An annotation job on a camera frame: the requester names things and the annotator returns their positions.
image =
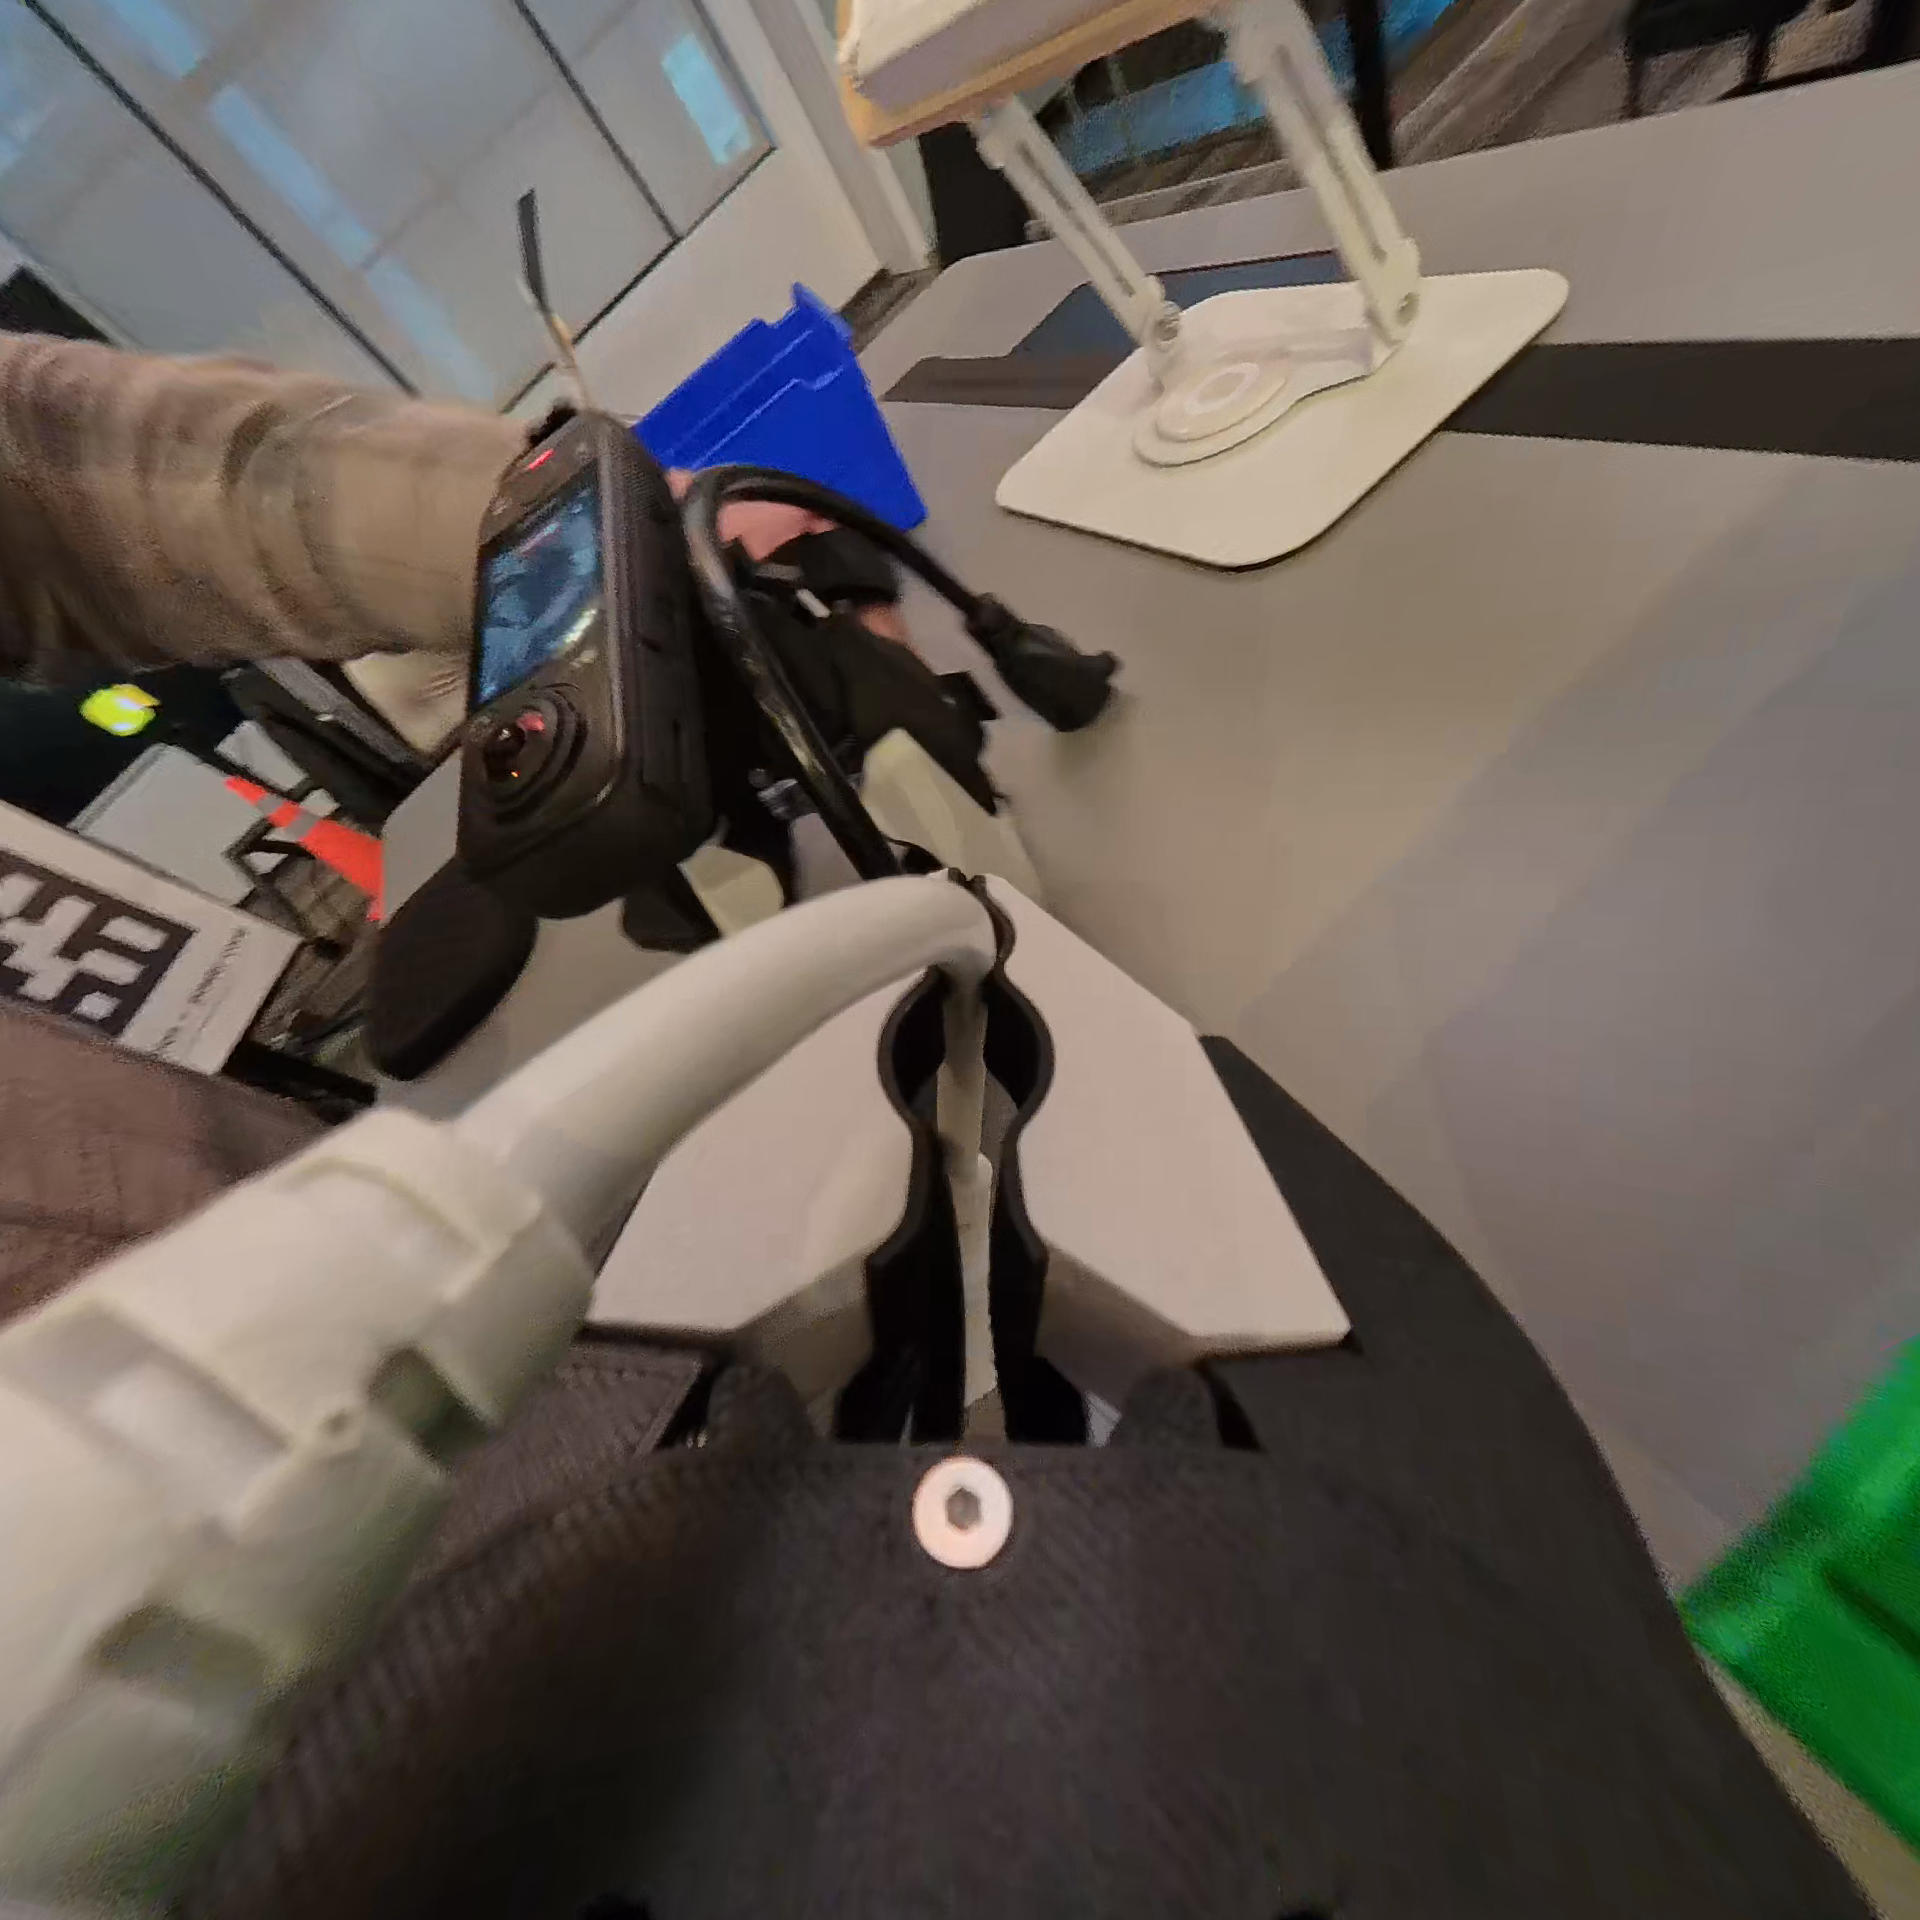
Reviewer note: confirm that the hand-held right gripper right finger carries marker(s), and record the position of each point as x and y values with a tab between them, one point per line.
1156	1172

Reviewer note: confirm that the printed paper sheets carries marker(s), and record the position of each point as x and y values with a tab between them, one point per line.
916	38

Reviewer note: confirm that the black tape strip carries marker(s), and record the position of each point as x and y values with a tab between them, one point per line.
1652	393

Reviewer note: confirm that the person's left hand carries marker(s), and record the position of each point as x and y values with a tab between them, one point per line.
764	528

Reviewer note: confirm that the dark desk mat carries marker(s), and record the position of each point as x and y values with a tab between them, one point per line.
1172	301

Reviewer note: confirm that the blue plastic bin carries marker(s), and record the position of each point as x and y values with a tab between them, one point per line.
781	405

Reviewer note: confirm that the wooden board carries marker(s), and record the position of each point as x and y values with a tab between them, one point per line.
1036	76

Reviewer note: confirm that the yellow sticker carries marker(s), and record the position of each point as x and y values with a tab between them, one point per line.
117	709

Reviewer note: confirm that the green plastic bin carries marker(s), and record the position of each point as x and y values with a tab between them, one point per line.
1816	1621

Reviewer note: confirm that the white printed sign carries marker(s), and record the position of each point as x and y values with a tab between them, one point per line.
120	960

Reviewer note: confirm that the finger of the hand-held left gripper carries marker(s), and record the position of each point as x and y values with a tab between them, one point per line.
743	897
939	811

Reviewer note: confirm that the red plastic object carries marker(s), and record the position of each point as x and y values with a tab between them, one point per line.
340	848

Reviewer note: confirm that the person's left forearm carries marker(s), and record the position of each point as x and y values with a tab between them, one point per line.
224	494

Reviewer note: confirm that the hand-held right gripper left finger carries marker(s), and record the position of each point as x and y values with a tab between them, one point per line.
764	1215

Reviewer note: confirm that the black monitor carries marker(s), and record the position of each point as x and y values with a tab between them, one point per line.
45	744

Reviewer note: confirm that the white document stand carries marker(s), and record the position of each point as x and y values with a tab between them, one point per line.
1277	421

